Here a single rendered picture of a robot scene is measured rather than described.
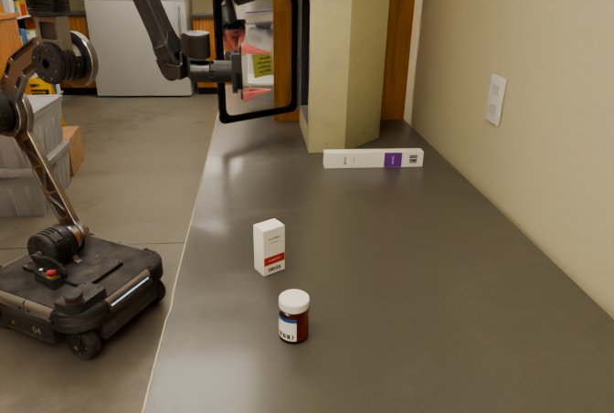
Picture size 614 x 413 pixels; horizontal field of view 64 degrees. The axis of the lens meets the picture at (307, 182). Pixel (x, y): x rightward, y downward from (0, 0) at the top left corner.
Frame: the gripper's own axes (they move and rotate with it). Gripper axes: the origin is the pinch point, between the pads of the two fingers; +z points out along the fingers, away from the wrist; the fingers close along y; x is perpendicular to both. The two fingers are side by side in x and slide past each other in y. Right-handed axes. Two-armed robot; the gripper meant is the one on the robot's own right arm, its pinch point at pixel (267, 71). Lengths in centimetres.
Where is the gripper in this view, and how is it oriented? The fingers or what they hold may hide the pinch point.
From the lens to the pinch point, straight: 133.0
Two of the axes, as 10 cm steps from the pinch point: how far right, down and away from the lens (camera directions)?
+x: -1.0, -3.9, 9.1
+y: 0.2, -9.2, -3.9
